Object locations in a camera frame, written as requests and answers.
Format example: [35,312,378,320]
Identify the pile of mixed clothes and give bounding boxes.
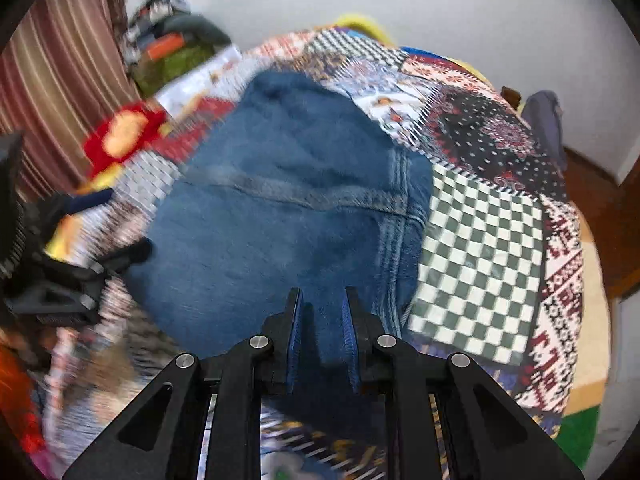
[122,0,234,99]

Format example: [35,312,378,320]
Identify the beige bed sheet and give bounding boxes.
[564,212,612,413]

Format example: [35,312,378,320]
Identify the red and yellow cushion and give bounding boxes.
[82,101,169,179]

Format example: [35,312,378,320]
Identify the blue denim jeans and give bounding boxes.
[125,71,435,441]

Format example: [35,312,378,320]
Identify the yellow pillow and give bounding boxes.
[334,12,397,47]

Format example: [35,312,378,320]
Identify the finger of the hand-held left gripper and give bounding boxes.
[94,237,154,277]
[59,187,114,217]

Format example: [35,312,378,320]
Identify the dark blue cloth on chair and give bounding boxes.
[520,90,567,162]

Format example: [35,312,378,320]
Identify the patchwork printed bedspread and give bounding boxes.
[30,27,587,480]

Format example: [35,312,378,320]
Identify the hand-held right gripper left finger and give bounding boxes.
[62,287,303,480]

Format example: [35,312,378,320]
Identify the striped brown curtain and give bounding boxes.
[0,0,142,202]

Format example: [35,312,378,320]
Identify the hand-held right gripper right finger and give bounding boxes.
[342,287,585,480]

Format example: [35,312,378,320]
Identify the orange red cloth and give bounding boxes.
[0,347,47,463]

